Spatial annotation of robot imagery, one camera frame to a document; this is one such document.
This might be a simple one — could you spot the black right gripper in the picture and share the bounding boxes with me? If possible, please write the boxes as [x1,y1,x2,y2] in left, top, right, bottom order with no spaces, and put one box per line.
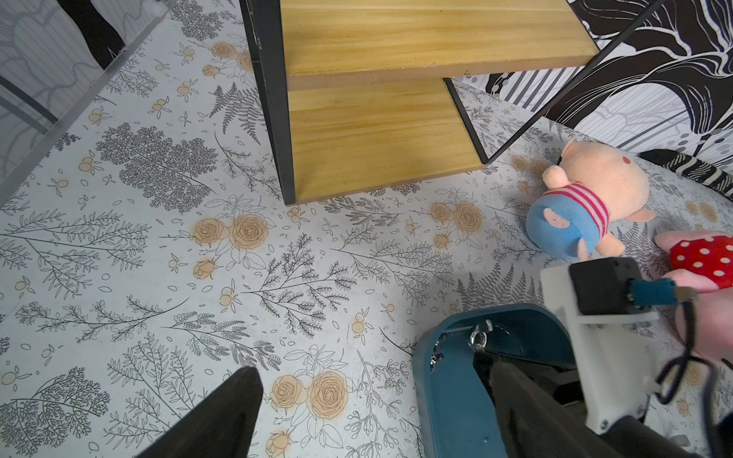
[472,262,711,458]

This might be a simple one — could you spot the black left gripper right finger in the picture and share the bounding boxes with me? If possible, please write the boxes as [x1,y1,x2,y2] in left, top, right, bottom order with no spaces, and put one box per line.
[490,363,620,458]

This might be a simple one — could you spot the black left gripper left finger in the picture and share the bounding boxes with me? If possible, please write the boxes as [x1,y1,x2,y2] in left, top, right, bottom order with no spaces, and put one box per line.
[139,368,263,458]

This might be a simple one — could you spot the teal plastic storage tray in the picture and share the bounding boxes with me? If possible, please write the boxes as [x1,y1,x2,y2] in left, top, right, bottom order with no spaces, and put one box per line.
[412,303,584,457]

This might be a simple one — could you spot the pile of steel wing nuts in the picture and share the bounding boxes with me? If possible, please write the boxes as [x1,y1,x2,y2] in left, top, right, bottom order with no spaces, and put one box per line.
[429,319,494,369]

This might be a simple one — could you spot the pink pig plush red dress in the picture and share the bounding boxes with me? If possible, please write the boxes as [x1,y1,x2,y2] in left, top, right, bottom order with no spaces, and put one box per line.
[654,230,732,364]

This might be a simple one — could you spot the peach pig plush blue trousers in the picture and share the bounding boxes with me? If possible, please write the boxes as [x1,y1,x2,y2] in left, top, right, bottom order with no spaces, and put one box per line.
[525,139,656,261]

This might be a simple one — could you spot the floral table mat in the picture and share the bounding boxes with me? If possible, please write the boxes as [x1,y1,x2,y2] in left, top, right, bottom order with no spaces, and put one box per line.
[1,1,732,457]

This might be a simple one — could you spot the wooden three-tier shelf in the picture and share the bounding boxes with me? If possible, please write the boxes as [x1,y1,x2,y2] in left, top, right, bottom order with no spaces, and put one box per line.
[239,0,668,206]

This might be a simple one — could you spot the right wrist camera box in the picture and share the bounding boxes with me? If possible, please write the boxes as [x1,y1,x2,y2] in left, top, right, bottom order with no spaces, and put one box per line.
[568,256,697,317]

